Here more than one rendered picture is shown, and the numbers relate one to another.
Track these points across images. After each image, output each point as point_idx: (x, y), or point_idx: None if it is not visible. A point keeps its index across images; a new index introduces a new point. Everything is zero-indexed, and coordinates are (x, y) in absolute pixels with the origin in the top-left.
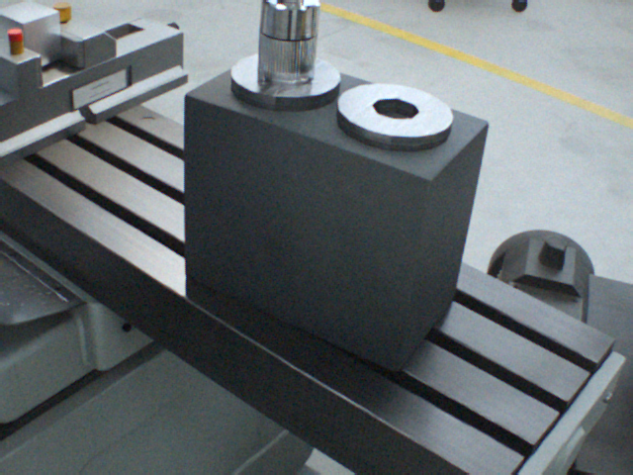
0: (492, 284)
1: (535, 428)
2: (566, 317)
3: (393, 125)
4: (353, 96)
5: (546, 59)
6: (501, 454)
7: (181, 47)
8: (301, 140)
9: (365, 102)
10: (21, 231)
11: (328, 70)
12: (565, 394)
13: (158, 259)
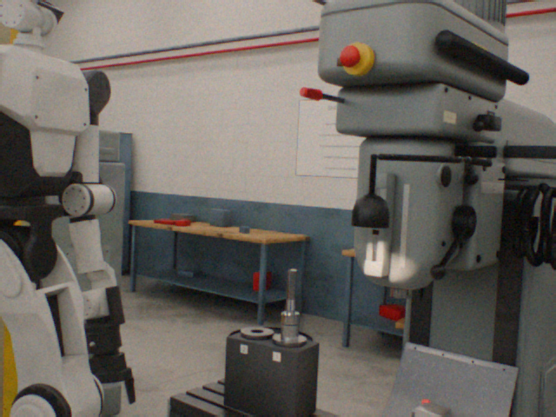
0: (206, 408)
1: (211, 383)
2: (184, 400)
3: (259, 328)
4: (268, 333)
5: None
6: (223, 380)
7: None
8: None
9: (265, 332)
10: None
11: (275, 338)
12: (198, 387)
13: (327, 415)
